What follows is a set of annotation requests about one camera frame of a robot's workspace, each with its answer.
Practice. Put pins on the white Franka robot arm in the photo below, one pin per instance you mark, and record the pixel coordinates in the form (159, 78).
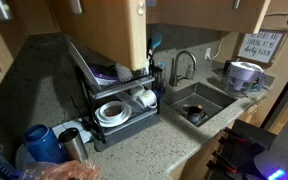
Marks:
(284, 153)

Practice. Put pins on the framed text sign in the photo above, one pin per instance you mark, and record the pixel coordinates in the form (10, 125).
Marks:
(262, 46)

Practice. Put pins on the water filter pitcher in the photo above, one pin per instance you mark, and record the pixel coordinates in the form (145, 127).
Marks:
(244, 78)

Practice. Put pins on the black round container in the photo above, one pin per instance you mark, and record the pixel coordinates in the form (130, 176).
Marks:
(228, 65)

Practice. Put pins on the stainless steel sink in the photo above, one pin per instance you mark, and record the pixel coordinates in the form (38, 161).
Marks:
(214, 96)

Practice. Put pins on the brushed steel faucet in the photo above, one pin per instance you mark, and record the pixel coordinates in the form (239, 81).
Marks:
(180, 66)

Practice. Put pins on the black red bar clamp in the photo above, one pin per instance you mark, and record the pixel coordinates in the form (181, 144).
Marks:
(232, 136)
(224, 163)

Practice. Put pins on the black robot mounting stand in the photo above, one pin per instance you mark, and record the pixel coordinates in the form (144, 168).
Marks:
(244, 146)

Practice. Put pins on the black mug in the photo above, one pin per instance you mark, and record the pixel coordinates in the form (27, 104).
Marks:
(195, 115)

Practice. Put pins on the blue spatula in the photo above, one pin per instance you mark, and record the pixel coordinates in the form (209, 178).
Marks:
(156, 41)

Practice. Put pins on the black utensil holder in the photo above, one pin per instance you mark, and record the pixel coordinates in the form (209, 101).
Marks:
(154, 71)

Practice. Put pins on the blue dish soap bottle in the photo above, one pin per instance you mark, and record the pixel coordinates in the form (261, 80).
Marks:
(160, 91)

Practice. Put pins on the white mug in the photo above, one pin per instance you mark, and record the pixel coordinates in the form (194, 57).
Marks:
(147, 98)

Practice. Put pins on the small white cup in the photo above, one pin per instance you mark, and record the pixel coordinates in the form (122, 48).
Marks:
(124, 71)

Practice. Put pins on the black two-tier dish rack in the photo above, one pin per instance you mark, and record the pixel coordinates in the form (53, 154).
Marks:
(124, 86)

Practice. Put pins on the translucent plastic container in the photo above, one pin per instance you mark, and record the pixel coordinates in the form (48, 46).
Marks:
(127, 100)

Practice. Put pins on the purple bowl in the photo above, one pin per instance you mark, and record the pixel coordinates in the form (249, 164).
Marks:
(102, 75)

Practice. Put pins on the grey drying mat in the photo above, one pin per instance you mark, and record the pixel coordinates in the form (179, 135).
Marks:
(127, 135)

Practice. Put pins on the large white dinner plate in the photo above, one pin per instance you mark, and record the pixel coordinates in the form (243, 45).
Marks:
(84, 63)

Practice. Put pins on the white paper sheet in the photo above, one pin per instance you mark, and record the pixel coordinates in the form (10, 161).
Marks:
(67, 128)

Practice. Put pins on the stainless steel tumbler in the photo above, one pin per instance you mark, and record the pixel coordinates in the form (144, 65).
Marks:
(74, 143)

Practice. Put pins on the orange plastic bag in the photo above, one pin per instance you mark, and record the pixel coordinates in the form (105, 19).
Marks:
(60, 171)

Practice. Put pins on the blue water bottle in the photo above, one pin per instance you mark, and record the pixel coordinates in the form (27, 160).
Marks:
(44, 143)

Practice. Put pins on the small white plate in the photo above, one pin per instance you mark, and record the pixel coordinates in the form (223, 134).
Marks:
(20, 156)

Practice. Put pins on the white wall outlet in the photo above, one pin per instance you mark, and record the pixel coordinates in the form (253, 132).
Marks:
(208, 53)

